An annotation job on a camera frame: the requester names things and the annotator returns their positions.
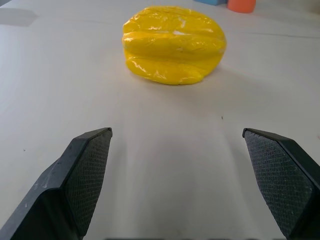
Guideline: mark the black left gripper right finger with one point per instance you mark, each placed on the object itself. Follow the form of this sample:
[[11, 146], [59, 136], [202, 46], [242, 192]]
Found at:
[[282, 180]]

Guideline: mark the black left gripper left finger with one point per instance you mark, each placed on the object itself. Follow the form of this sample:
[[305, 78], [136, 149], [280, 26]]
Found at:
[[75, 180]]

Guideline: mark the blue block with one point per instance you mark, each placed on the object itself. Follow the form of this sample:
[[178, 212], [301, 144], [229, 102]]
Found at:
[[210, 1]]

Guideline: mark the orange round object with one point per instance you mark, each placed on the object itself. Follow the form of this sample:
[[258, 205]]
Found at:
[[241, 5]]

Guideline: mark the yellow plastic starfruit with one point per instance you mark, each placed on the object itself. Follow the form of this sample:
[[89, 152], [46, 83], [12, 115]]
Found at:
[[172, 45]]

